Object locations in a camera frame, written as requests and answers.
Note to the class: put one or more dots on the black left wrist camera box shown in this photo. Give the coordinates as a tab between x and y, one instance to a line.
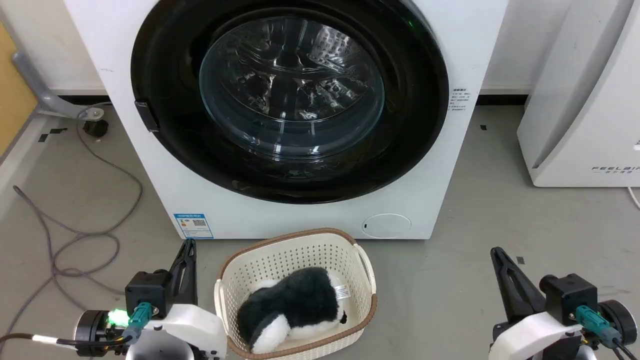
147	292

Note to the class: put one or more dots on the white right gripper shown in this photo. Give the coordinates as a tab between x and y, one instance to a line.
530	337

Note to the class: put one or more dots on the white air purifier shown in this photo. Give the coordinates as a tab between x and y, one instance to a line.
585	125

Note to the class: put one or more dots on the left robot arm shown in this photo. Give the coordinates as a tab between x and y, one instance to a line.
95	332

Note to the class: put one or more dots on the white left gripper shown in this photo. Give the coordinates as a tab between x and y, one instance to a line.
190	330

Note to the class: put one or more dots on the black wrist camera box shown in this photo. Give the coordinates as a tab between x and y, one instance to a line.
147	292
570	297

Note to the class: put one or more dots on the cream perforated laundry basket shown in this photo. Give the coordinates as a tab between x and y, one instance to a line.
295	255

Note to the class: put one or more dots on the white front-load washing machine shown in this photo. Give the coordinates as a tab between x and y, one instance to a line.
160	190

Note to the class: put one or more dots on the yellow wooden panel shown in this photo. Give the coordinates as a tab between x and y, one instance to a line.
12	95

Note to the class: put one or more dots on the black and white plush toy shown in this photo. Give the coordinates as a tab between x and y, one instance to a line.
300	305

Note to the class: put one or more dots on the round black glass washer door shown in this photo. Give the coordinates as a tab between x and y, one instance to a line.
290	100

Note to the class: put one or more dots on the blue energy label sticker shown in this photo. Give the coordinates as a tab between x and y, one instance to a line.
193	226

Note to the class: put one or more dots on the round white filter cover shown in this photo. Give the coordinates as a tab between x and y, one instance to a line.
386	225

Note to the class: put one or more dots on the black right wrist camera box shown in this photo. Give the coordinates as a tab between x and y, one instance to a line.
570	297

